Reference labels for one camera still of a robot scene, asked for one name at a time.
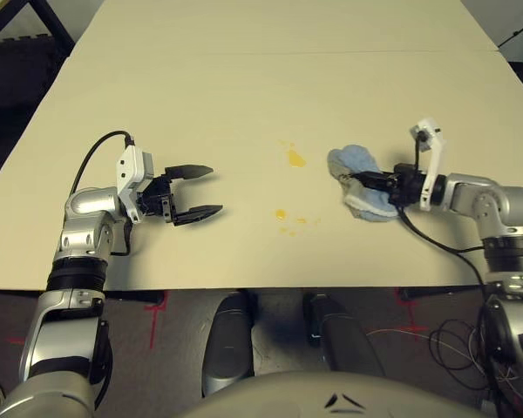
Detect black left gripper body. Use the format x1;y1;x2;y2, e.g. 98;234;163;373
134;173;178;226

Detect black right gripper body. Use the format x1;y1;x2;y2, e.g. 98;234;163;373
385;163;424;206

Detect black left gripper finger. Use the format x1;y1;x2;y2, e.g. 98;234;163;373
173;204;224;226
164;164;214;181

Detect light blue terry rag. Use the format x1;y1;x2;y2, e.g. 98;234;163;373
327;142;400;223

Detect scattered yellow liquid drops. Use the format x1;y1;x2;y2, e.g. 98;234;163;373
278;216;322;239

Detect black table foot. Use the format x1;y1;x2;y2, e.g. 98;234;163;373
396;285;485;302

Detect dark grey robot left leg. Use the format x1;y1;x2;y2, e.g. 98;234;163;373
200;291;256;397

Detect dark grey robot leg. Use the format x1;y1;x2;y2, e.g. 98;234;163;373
302;293;387;378
200;291;256;397

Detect dark grey robot right leg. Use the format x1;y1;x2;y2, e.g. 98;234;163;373
302;293;387;378

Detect black foam floor mat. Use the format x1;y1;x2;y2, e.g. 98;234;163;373
0;37;71;192

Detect black tripod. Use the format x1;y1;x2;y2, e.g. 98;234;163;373
499;19;523;49

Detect grey robot torso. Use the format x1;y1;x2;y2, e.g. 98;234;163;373
187;369;485;418

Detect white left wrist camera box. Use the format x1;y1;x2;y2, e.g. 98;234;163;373
114;145;154;224

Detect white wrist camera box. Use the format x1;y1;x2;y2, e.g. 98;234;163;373
114;145;154;224
408;117;446;213

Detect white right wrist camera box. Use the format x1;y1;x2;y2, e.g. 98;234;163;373
408;117;446;213

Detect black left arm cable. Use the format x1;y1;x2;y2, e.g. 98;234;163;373
69;130;134;410

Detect thin white floor cable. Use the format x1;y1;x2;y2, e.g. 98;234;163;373
365;327;435;341

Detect black floor cable loops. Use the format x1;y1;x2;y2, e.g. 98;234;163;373
429;320;493;371

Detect black metal table frame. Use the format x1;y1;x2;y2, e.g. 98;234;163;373
0;0;78;49

